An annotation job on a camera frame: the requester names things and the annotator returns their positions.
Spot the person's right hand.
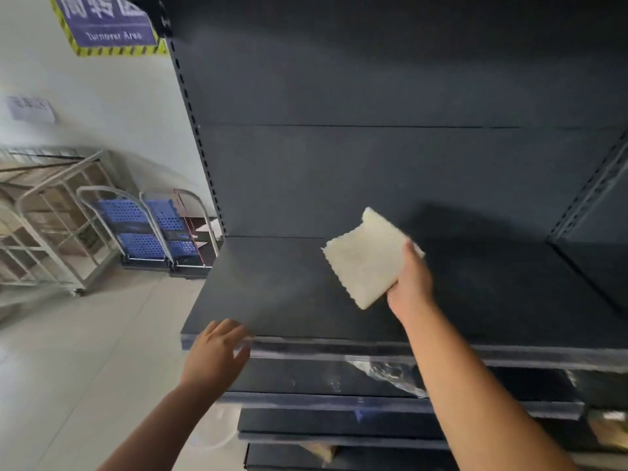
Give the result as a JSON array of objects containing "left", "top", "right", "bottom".
[{"left": 387, "top": 238, "right": 435, "bottom": 324}]

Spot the person's left hand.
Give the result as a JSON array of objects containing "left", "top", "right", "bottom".
[{"left": 180, "top": 319, "right": 253, "bottom": 402}]

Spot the white cleaning cloth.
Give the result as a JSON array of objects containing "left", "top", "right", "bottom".
[{"left": 321, "top": 207, "right": 426, "bottom": 311}]

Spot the person's right forearm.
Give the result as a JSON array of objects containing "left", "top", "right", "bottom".
[{"left": 390, "top": 298, "right": 582, "bottom": 471}]

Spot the person's left forearm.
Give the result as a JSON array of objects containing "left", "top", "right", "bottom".
[{"left": 97, "top": 381, "right": 222, "bottom": 471}]

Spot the white plastic bag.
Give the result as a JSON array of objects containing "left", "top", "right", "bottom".
[{"left": 189, "top": 406, "right": 242, "bottom": 453}]

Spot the dark metal shelving unit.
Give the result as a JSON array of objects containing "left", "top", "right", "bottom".
[
  {"left": 159, "top": 0, "right": 628, "bottom": 471},
  {"left": 546, "top": 132, "right": 628, "bottom": 319}
]

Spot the brown cardboard piece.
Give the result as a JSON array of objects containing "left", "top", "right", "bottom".
[{"left": 298, "top": 440, "right": 340, "bottom": 464}]

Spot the clear plastic wrapping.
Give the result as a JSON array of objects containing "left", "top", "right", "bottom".
[{"left": 345, "top": 357, "right": 428, "bottom": 400}]

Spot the red folded platform trolley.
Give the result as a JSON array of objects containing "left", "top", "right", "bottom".
[{"left": 172, "top": 188, "right": 220, "bottom": 269}]

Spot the blue folded platform trolley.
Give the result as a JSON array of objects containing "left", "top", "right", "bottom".
[
  {"left": 76, "top": 185, "right": 173, "bottom": 271},
  {"left": 140, "top": 188, "right": 221, "bottom": 279}
]

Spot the silver metal roll cage cart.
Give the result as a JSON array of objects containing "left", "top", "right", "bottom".
[{"left": 0, "top": 147, "right": 124, "bottom": 298}]

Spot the pale yellow packet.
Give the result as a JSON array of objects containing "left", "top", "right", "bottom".
[{"left": 586, "top": 409, "right": 628, "bottom": 453}]

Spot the blue sign with striped border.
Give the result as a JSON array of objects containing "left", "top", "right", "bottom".
[{"left": 46, "top": 0, "right": 170, "bottom": 58}]

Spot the white paper wall notice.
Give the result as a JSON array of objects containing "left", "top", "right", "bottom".
[{"left": 5, "top": 95, "right": 58, "bottom": 126}]

